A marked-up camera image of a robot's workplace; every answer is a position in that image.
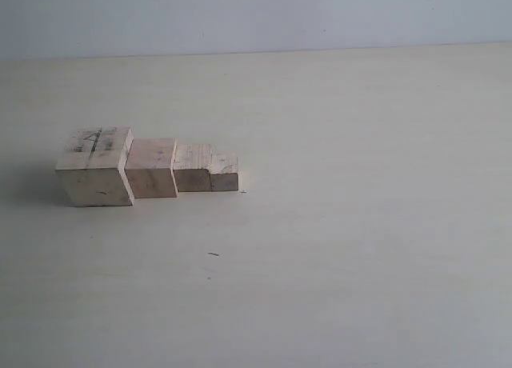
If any medium wooden cube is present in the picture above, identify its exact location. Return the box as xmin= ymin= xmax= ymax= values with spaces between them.
xmin=173 ymin=144 xmax=212 ymax=193

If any smallest wooden cube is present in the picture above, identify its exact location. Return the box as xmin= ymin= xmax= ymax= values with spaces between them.
xmin=210 ymin=154 xmax=238 ymax=192

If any second largest wooden cube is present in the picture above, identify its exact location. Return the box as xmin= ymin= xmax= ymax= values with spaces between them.
xmin=125 ymin=138 xmax=178 ymax=199

